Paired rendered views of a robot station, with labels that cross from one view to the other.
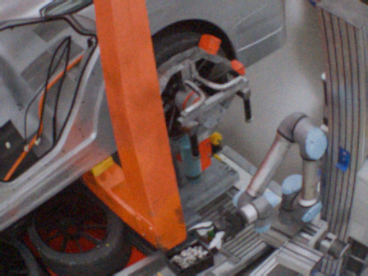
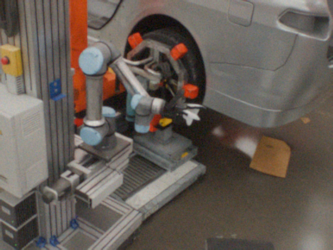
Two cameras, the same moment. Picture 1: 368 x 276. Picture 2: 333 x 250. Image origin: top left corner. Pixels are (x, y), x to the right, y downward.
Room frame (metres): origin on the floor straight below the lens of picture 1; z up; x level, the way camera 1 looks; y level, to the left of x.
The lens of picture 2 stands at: (2.15, -2.84, 2.23)
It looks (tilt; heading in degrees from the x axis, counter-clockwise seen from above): 31 degrees down; 74
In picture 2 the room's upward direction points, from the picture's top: 3 degrees clockwise
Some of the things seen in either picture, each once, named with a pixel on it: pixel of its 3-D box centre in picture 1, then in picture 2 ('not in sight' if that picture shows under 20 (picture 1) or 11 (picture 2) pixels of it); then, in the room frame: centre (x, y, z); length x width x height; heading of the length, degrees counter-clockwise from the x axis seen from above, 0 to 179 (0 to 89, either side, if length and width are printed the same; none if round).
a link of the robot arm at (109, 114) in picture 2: not in sight; (104, 119); (2.56, -0.81, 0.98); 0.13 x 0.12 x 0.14; 55
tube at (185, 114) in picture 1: (185, 91); (135, 55); (2.94, -0.04, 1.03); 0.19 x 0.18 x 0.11; 33
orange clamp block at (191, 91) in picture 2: (234, 70); (189, 91); (3.28, -0.31, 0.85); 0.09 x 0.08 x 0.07; 123
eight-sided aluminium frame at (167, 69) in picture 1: (189, 98); (155, 77); (3.10, -0.05, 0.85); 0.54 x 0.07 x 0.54; 123
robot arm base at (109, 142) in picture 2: not in sight; (104, 136); (2.56, -0.81, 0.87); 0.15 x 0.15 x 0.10
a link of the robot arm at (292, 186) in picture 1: (293, 191); not in sight; (2.23, -0.44, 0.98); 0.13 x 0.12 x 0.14; 26
